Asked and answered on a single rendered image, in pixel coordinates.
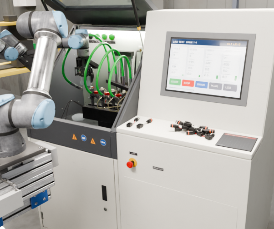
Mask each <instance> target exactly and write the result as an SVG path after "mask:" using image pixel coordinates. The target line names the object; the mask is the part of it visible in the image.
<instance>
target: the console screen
mask: <svg viewBox="0 0 274 229"><path fill-rule="evenodd" d="M255 40H256V34H248V33H214V32H181V31H167V32H166V42H165V51H164V60H163V69H162V81H161V90H160V95H161V96H168V97H176V98H183V99H190V100H199V101H207V102H214V103H221V104H228V105H237V106H244V107H246V106H247V99H248V92H249V83H250V76H251V69H252V62H253V55H254V46H255Z"/></svg>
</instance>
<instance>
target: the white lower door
mask: <svg viewBox="0 0 274 229"><path fill-rule="evenodd" d="M37 141H41V142H44V143H46V144H49V145H51V146H54V147H56V148H57V155H58V163H59V165H58V166H56V167H54V168H53V173H54V180H55V185H54V186H53V187H51V188H50V191H51V199H50V200H48V201H47V202H45V203H43V204H41V218H42V219H43V226H44V227H46V228H49V229H118V226H117V204H116V187H115V171H114V159H113V158H109V157H105V156H101V155H97V154H93V153H89V152H86V151H82V150H78V149H73V148H69V147H65V146H62V145H58V144H54V143H50V142H46V141H42V140H38V139H34V138H31V142H33V143H35V142H37Z"/></svg>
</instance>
